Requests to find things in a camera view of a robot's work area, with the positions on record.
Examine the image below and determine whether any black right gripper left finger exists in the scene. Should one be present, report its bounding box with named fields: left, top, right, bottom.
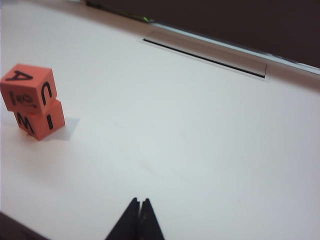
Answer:
left=104, top=197, right=140, bottom=240

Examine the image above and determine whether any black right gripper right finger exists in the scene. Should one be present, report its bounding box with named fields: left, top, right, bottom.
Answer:
left=138, top=198, right=166, bottom=240

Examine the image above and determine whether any orange foam block monkey print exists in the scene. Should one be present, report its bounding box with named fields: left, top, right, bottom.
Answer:
left=0, top=63, right=59, bottom=117

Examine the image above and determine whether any orange foam block letter M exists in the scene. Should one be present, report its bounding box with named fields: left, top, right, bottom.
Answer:
left=11, top=99, right=66, bottom=142

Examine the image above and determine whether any grey desk divider panel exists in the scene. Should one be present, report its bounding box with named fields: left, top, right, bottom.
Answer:
left=86, top=0, right=320, bottom=69

